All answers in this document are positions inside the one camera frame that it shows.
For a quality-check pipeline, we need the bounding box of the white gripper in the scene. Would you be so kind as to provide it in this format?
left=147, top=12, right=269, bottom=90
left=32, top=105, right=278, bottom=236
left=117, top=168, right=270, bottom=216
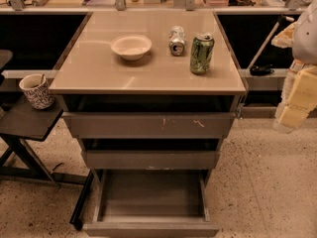
left=271, top=23, right=317, bottom=134

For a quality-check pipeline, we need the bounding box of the green soda can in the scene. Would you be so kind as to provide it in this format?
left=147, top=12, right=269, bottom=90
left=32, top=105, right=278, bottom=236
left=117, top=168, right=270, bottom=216
left=190, top=33, right=215, bottom=74

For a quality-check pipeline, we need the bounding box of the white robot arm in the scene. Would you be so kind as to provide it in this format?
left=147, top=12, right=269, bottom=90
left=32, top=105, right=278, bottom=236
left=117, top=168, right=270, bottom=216
left=271, top=0, right=317, bottom=134

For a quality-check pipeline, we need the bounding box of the silver soda can lying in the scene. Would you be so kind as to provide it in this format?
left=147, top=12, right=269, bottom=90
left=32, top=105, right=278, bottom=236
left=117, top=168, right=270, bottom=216
left=168, top=26, right=186, bottom=57

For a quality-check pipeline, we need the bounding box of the grey drawer cabinet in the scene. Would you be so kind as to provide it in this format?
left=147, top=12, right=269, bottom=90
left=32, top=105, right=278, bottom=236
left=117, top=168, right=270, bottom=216
left=49, top=9, right=248, bottom=238

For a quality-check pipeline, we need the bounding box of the open bottom drawer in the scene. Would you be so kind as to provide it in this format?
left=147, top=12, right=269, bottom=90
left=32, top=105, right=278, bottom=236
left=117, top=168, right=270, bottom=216
left=83, top=170, right=219, bottom=238

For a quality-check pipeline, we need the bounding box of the top drawer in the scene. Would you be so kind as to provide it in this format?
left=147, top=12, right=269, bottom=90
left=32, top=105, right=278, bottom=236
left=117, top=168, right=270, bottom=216
left=62, top=112, right=235, bottom=139

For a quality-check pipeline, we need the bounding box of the middle drawer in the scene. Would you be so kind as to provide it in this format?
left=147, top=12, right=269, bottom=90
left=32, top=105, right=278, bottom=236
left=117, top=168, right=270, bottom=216
left=81, top=150, right=220, bottom=170

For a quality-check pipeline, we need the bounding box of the black object on ledge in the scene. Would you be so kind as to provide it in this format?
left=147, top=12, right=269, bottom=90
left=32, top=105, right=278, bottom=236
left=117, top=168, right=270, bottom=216
left=250, top=64, right=274, bottom=76

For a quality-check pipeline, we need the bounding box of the white stick with black tip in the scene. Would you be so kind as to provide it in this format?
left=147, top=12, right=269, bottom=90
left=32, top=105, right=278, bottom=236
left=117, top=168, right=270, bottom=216
left=247, top=15, right=294, bottom=69

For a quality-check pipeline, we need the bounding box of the white paper bowl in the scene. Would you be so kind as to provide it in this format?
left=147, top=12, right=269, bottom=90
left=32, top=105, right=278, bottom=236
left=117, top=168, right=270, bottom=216
left=110, top=35, right=152, bottom=60

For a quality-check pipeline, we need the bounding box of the patterned paper cup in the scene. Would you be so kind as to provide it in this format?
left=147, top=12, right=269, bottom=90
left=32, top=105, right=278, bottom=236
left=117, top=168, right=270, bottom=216
left=19, top=74, right=54, bottom=110

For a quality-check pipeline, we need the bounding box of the dark side table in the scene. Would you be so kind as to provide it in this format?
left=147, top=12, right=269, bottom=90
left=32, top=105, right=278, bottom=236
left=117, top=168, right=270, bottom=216
left=0, top=49, right=95, bottom=231

